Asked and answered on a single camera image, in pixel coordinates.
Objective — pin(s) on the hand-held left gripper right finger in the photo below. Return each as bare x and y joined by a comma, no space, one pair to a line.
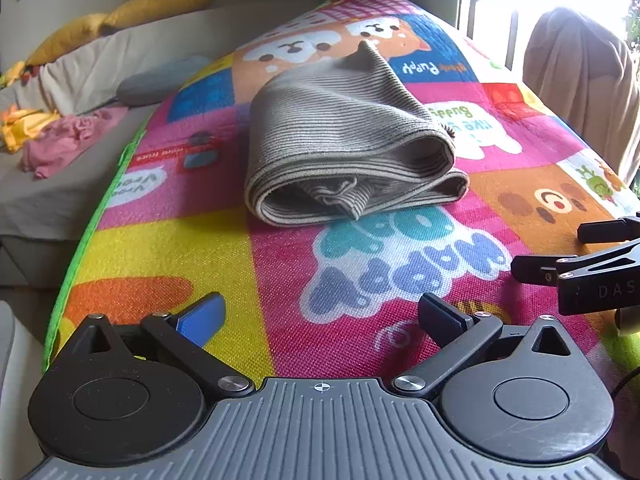
440,320

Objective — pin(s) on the striped long-sleeve shirt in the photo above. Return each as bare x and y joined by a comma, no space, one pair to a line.
340,145

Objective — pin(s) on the yellow garment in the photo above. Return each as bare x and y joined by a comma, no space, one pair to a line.
27,127

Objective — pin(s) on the pink garment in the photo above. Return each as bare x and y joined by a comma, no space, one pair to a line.
70,140

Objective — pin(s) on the grey cushion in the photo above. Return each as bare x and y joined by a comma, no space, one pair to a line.
160,80

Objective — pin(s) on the colourful cartoon printed mat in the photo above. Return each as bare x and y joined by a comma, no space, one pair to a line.
250,260

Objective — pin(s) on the yellow pillow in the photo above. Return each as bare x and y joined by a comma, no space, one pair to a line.
67,40
155,7

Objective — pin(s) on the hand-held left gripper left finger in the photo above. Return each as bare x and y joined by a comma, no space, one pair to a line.
200,322

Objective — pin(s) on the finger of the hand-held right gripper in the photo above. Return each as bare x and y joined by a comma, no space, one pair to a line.
540,267
607,230

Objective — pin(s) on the beige cloth on chair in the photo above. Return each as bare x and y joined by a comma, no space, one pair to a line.
575,85

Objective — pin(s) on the black window frame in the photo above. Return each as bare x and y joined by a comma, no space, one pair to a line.
492,15

